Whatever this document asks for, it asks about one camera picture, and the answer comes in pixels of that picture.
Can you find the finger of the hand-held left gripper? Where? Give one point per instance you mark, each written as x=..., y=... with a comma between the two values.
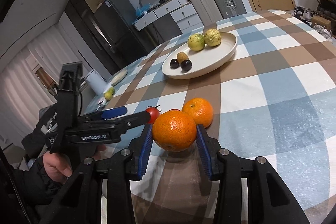
x=136, y=119
x=114, y=112

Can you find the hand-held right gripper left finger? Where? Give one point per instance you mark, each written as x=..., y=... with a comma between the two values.
x=144, y=155

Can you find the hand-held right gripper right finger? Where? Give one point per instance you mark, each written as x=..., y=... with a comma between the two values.
x=204, y=155

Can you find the red cherry tomato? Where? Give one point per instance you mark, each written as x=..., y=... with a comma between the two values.
x=174, y=110
x=154, y=114

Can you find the orange mandarin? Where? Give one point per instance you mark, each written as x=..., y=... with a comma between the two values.
x=198, y=109
x=174, y=130

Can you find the dark purple plum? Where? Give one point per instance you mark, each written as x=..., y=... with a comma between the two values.
x=186, y=65
x=174, y=63

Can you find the brown longan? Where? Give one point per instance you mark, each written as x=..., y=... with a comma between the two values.
x=182, y=56

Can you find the cream round plate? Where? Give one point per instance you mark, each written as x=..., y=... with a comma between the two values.
x=210, y=61

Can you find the smooth yellow-green guava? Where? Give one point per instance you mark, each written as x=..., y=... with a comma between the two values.
x=196, y=42

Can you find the bumpy yellow guava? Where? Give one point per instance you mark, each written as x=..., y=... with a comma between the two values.
x=213, y=36

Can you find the person's left forearm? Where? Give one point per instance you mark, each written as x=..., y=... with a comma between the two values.
x=29, y=187

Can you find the person's left hand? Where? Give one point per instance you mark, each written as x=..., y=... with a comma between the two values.
x=56, y=163

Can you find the small white object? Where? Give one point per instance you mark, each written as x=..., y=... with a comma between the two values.
x=101, y=104

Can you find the green lime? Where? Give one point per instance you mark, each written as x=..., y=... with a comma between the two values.
x=109, y=94

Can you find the light blue checked tablecloth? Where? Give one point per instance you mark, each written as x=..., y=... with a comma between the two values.
x=123, y=92

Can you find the white cylindrical kettle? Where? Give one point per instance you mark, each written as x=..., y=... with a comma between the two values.
x=96, y=82

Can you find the small cream plate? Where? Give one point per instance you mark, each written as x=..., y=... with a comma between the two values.
x=118, y=76

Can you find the white curtain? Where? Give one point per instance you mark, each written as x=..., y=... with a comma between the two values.
x=31, y=77

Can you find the dark wardrobe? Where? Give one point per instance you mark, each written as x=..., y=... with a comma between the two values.
x=84, y=29

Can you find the dark grey fridge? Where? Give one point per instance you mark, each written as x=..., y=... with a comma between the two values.
x=120, y=24

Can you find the blue plastic bag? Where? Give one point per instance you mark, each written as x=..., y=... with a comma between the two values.
x=143, y=10

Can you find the white desk with drawers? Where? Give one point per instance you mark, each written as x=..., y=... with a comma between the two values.
x=181, y=15

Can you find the white suitcase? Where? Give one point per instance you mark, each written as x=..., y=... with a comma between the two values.
x=202, y=2

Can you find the pile of loose sneakers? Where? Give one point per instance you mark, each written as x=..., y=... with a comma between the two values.
x=312, y=16

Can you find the small cardboard box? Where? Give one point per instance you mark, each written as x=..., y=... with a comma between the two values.
x=321, y=21

